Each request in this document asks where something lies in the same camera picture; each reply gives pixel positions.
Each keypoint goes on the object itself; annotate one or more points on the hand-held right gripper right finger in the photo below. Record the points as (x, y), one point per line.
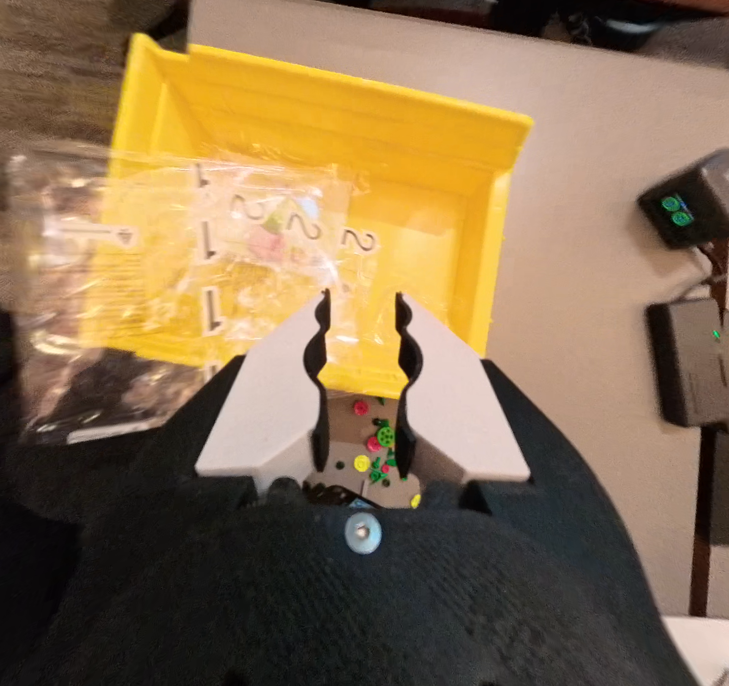
(467, 412)

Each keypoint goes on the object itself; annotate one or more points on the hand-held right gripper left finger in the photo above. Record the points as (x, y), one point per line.
(262, 412)

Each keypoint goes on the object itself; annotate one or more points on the pile of small flower pieces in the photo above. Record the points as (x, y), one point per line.
(360, 408)

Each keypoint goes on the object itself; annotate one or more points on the bunch of clear plastic bags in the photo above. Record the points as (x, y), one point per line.
(85, 276)

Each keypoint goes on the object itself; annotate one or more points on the yellow storage bin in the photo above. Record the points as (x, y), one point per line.
(341, 127)

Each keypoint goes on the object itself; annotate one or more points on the green toy wheel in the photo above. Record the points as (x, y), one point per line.
(385, 434)

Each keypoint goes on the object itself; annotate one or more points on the yellow round toy tile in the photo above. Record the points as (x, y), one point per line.
(361, 462)

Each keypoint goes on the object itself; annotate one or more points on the flat black power bank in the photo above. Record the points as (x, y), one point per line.
(692, 367)

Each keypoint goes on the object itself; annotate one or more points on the person's black jacket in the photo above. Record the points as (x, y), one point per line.
(45, 526)

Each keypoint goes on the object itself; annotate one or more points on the black charger with green display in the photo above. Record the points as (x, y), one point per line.
(700, 196)

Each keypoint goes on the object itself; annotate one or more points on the white book stand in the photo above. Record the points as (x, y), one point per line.
(700, 657)

